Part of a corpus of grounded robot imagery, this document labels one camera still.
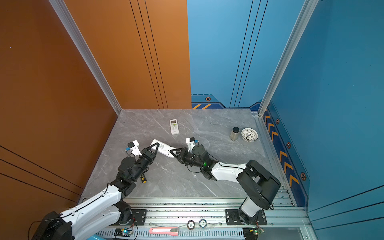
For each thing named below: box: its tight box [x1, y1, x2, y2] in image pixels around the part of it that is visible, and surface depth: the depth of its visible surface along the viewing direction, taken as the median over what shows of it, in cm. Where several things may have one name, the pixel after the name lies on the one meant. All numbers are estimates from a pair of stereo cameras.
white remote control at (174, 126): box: [169, 119, 179, 135], surface depth 111 cm
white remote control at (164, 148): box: [150, 139, 177, 158], surface depth 79 cm
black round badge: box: [187, 220, 196, 231], surface depth 73 cm
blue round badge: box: [199, 218, 208, 229], surface depth 73 cm
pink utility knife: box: [149, 227, 179, 236], surface depth 71 cm
